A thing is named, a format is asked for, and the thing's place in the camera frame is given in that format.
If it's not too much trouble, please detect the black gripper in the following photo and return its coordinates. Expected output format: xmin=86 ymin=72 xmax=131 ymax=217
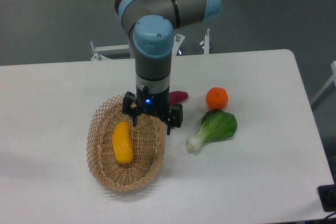
xmin=122 ymin=88 xmax=183 ymax=135

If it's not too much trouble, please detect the yellow mango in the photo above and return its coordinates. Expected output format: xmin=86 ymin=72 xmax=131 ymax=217
xmin=112 ymin=121 xmax=134 ymax=164

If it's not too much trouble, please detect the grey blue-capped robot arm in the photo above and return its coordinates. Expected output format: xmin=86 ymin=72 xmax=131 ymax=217
xmin=115 ymin=0 xmax=222 ymax=130

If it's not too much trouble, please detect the woven wicker basket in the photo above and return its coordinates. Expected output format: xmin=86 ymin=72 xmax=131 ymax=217
xmin=87 ymin=95 xmax=166 ymax=192

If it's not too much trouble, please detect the purple sweet potato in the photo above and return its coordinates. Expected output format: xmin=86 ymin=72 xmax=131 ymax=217
xmin=169 ymin=91 xmax=188 ymax=105

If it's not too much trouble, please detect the orange tangerine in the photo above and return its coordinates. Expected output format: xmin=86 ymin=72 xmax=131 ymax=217
xmin=205 ymin=87 xmax=228 ymax=110

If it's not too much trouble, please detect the green bok choy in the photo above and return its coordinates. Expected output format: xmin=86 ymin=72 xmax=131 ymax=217
xmin=186 ymin=110 xmax=238 ymax=154

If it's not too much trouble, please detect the white furniture leg right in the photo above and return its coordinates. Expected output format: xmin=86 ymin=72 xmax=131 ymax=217
xmin=310 ymin=61 xmax=335 ymax=111

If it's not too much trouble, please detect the black device at table edge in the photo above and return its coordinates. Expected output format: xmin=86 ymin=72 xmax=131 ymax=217
xmin=317 ymin=185 xmax=335 ymax=212

